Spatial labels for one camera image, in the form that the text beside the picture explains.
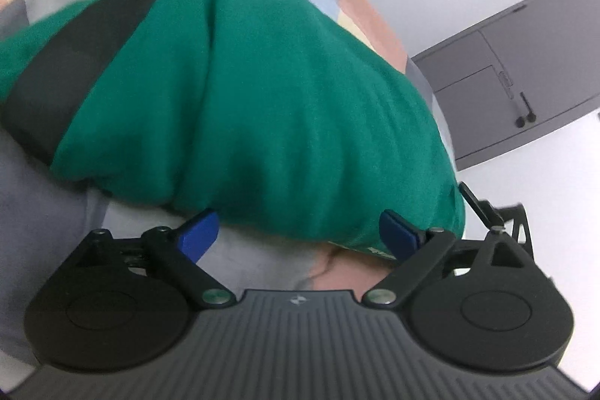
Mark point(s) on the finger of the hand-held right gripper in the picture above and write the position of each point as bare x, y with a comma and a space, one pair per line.
483, 208

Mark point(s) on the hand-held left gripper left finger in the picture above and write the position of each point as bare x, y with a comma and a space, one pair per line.
199, 236

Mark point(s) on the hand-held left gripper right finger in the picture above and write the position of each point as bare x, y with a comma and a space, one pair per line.
398, 233

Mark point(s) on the green printed sweatshirt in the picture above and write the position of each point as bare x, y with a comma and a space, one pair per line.
281, 100

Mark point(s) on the black door lock knob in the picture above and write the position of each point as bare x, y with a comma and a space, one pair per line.
519, 121

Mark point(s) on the patchwork bed blanket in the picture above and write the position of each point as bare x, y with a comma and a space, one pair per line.
47, 217

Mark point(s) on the grey door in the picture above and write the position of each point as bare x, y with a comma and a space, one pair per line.
553, 53

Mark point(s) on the black garment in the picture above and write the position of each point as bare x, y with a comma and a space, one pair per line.
93, 53

